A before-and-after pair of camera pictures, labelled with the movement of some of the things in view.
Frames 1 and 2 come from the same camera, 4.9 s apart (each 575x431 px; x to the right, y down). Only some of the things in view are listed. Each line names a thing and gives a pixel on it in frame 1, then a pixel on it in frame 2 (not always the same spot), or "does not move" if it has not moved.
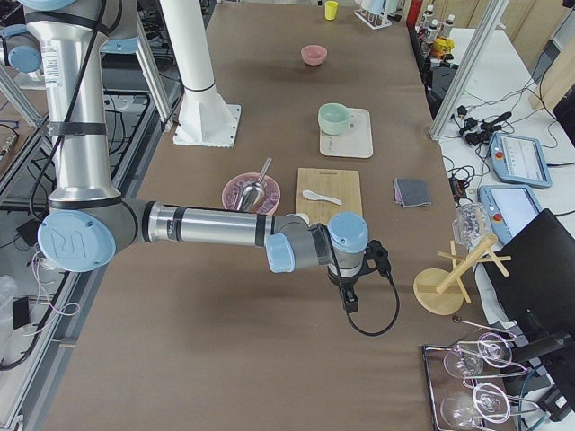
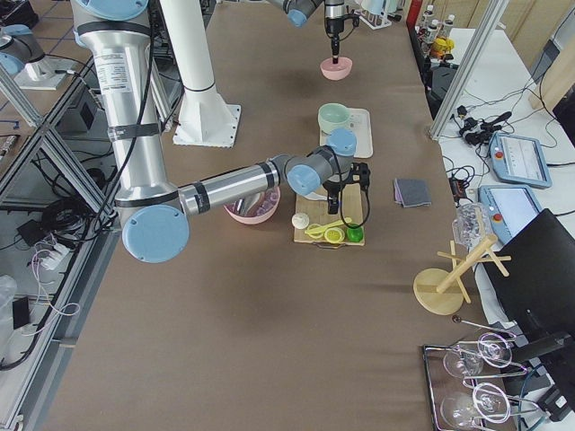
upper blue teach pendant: [518, 159] does not move
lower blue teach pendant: [508, 208] does not move
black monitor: [538, 294] does not move
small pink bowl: [314, 55] to [336, 71]
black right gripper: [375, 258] to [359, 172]
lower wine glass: [461, 410] does not move
